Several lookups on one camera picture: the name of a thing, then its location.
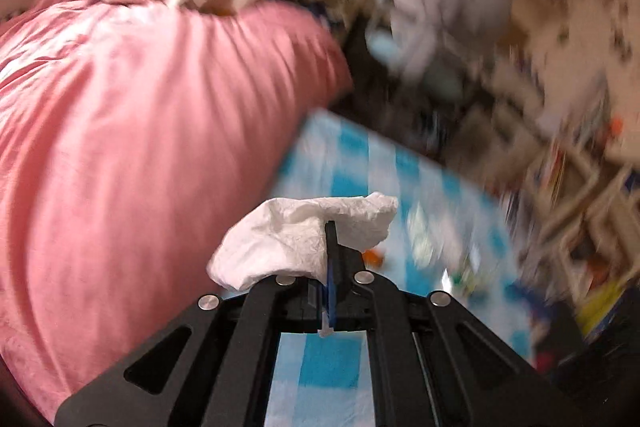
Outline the pink duvet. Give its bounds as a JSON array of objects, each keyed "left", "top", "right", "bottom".
[{"left": 0, "top": 0, "right": 353, "bottom": 425}]

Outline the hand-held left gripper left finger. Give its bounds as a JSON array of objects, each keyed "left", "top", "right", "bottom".
[{"left": 54, "top": 222, "right": 337, "bottom": 427}]

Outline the grey teal office chair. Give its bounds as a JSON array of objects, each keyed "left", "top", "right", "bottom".
[{"left": 367, "top": 0, "right": 513, "bottom": 102}]

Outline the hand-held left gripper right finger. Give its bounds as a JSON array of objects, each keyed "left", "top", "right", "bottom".
[{"left": 332, "top": 247, "right": 586, "bottom": 427}]

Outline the blue checkered tablecloth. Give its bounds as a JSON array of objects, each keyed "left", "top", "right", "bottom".
[{"left": 265, "top": 109, "right": 543, "bottom": 427}]

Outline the large white tissue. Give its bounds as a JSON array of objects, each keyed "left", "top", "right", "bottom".
[{"left": 206, "top": 192, "right": 399, "bottom": 339}]

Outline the blue yellow cardboard box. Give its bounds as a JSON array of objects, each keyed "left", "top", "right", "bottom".
[{"left": 575, "top": 277, "right": 626, "bottom": 343}]

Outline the white tiered book rack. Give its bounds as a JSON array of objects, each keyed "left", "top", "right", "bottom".
[{"left": 540, "top": 147, "right": 640, "bottom": 268}]

